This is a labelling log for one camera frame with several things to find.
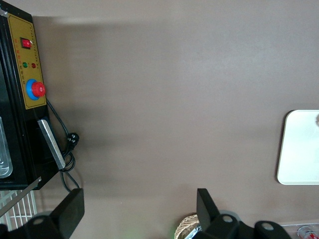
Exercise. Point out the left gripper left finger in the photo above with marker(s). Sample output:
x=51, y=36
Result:
x=69, y=211

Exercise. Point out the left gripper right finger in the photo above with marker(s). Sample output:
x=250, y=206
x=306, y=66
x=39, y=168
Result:
x=207, y=214

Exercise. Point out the beige plastic tray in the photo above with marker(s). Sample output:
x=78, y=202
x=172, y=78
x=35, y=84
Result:
x=299, y=149

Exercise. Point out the light oval wicker basket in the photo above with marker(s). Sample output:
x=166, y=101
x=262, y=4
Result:
x=185, y=225

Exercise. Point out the clear acrylic bottle rack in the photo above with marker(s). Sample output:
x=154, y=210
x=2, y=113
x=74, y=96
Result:
x=291, y=230

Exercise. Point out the black sealing machine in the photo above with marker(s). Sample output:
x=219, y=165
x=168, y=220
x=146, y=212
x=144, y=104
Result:
x=22, y=139

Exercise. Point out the clear plastic container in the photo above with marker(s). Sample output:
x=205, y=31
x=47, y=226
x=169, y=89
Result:
x=5, y=149

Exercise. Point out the red cola bottle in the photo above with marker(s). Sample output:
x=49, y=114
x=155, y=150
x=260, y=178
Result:
x=307, y=231

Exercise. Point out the brown table cover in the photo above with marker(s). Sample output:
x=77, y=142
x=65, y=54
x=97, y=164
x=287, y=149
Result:
x=162, y=99

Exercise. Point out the red emergency stop button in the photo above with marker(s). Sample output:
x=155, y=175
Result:
x=37, y=89

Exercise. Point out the red rocker switch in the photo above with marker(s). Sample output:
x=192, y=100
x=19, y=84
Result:
x=26, y=43

